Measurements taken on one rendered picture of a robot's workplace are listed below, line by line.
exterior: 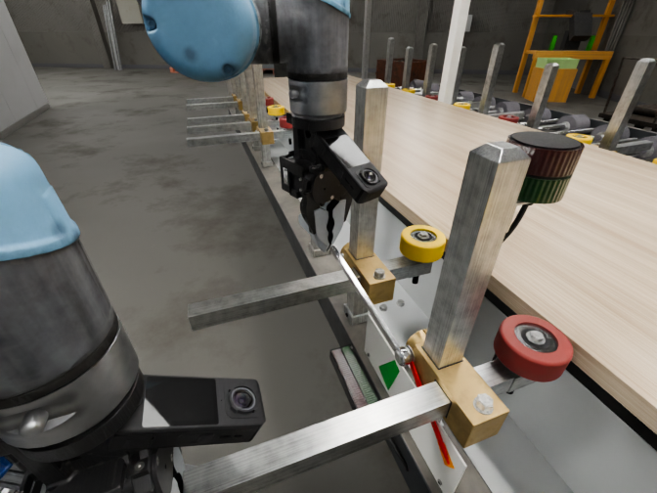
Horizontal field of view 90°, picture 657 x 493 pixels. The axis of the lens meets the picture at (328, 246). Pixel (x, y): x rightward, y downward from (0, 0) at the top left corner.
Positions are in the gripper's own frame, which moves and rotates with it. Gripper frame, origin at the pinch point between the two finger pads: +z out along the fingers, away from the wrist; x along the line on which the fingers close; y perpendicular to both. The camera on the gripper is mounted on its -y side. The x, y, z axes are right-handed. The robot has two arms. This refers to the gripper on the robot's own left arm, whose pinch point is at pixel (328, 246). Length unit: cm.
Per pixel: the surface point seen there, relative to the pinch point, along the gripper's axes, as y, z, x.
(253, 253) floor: 132, 92, -47
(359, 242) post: 0.0, 2.1, -7.1
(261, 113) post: 94, 0, -42
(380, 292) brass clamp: -7.2, 8.3, -5.7
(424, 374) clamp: -21.9, 7.8, 2.1
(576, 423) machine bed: -37.6, 18.9, -16.1
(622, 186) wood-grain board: -23, 2, -74
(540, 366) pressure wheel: -31.5, 2.4, -4.9
